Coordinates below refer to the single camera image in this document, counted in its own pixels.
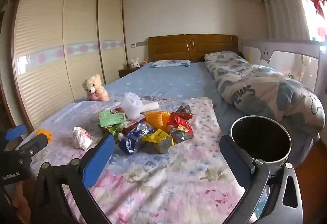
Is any dark wooden nightstand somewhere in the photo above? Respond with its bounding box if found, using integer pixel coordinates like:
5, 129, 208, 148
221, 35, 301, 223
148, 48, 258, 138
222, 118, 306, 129
118, 68, 140, 78

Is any white paper wrapper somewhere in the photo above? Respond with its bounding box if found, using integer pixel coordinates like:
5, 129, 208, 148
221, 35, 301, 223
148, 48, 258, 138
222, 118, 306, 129
72, 126, 93, 151

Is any yellow snack wrapper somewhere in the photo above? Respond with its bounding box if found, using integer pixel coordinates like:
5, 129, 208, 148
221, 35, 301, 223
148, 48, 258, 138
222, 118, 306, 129
140, 129, 175, 154

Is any grey bed guard rail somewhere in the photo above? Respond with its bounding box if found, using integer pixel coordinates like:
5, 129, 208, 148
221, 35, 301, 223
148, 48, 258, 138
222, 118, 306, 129
241, 39, 327, 94

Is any pink floral blanket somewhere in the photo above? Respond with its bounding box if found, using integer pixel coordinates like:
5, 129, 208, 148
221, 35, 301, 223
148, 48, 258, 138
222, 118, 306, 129
28, 96, 256, 224

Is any blue foil wrapper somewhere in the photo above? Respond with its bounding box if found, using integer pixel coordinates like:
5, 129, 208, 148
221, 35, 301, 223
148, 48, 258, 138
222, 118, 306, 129
119, 122, 154, 155

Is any folded blue heart duvet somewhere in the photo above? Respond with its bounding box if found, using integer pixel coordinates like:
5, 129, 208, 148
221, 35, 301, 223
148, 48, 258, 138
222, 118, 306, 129
204, 51, 326, 133

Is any white bubble wrap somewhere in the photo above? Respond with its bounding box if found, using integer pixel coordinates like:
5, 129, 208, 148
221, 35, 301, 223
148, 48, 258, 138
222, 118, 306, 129
120, 92, 143, 118

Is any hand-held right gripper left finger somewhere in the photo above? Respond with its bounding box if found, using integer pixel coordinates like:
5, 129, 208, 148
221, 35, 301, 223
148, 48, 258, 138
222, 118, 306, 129
30, 134, 115, 224

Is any cream sliding door wardrobe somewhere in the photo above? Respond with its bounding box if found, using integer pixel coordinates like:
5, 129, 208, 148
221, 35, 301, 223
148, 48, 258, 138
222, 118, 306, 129
13, 0, 128, 133

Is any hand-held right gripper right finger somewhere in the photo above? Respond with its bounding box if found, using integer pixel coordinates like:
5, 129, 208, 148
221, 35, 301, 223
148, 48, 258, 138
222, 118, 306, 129
219, 134, 304, 224

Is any cream teddy bear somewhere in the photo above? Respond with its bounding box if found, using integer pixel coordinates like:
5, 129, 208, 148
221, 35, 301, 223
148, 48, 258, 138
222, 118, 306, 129
82, 74, 110, 102

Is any blue and white pillow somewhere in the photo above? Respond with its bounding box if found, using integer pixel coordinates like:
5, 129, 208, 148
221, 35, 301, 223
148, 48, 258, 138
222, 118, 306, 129
149, 59, 191, 68

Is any red snack wrapper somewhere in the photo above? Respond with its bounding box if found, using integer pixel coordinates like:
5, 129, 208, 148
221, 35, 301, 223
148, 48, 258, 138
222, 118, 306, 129
166, 113, 195, 135

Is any beige curtain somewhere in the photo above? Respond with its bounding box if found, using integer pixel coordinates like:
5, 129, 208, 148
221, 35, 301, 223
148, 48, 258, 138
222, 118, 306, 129
262, 0, 311, 41

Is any silver and red foil wrapper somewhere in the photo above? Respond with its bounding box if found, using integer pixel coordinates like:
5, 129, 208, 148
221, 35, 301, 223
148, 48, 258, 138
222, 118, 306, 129
175, 103, 195, 120

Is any person's left forearm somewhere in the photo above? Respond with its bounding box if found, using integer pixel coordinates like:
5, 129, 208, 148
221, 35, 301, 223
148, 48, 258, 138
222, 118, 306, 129
10, 183, 29, 224

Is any white and red milk carton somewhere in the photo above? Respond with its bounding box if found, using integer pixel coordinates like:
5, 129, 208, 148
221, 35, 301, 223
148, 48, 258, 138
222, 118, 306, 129
122, 115, 147, 138

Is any green milk carton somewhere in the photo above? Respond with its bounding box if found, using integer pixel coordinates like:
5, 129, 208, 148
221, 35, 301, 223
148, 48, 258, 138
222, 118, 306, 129
98, 109, 127, 127

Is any blue bed sheet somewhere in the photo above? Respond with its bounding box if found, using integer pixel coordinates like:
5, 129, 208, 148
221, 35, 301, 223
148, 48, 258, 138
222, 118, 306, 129
36, 62, 320, 143

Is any green snack wrapper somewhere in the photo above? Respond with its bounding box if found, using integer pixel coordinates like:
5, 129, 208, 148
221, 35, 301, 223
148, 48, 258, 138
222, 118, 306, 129
106, 123, 125, 138

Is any wooden bed headboard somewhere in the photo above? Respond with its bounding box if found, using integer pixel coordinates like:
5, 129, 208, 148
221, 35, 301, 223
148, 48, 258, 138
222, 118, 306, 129
148, 34, 239, 63

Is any black trash bin white rim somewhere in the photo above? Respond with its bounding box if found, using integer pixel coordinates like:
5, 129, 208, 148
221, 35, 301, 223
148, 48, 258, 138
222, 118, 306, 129
229, 115, 292, 167

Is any orange plastic tray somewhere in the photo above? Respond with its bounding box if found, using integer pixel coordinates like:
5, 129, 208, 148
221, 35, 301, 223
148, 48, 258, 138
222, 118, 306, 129
144, 110, 171, 134

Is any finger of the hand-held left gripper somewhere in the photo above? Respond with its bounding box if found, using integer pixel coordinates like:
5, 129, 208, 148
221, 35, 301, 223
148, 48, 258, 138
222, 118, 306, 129
14, 133, 49, 162
0, 124, 27, 149

